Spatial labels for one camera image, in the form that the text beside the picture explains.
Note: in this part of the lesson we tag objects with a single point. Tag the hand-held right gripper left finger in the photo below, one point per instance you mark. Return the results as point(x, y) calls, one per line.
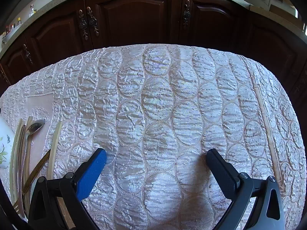
point(92, 172)

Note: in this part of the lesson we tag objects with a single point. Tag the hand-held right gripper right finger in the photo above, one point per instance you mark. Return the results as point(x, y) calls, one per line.
point(221, 175)

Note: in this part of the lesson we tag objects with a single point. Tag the light wooden chopstick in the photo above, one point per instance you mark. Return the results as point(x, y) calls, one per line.
point(27, 153)
point(15, 153)
point(54, 148)

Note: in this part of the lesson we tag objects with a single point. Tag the dark brown chopstick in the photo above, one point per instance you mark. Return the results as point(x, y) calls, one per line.
point(38, 170)

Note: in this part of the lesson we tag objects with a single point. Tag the metal spoon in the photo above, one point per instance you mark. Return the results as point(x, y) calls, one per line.
point(35, 127)

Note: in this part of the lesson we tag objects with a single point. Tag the white floral utensil holder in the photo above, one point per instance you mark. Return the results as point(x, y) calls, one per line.
point(4, 143)

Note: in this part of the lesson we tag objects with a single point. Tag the white quilted tablecloth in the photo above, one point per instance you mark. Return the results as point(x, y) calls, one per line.
point(156, 100)

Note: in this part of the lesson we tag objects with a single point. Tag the cooking oil bottle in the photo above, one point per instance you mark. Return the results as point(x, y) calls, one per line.
point(32, 10)

